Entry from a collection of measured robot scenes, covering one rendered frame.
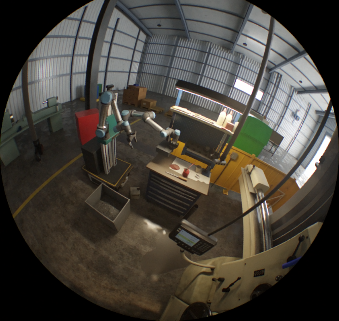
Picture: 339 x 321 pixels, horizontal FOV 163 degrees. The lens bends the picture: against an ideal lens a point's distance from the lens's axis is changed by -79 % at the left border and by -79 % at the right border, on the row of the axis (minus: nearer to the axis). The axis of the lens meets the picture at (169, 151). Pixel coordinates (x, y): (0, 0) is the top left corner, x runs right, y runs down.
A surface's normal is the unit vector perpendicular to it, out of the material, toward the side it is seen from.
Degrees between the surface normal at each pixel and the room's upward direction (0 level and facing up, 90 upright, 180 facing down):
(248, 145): 90
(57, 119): 90
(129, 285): 0
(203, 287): 0
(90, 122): 90
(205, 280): 0
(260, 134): 84
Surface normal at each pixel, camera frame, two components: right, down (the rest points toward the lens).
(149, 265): 0.24, -0.79
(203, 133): -0.38, 0.46
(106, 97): 0.22, 0.50
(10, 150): 0.92, 0.37
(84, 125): 0.76, 0.51
